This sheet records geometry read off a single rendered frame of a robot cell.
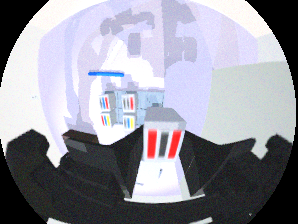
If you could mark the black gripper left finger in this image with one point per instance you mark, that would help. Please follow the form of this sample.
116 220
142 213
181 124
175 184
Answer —
122 158

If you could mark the blue rod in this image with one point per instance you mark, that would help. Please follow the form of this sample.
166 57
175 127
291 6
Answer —
106 74

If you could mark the white flat panel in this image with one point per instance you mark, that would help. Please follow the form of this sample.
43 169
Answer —
251 100

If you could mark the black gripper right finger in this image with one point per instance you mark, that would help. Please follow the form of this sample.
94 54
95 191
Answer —
202 160

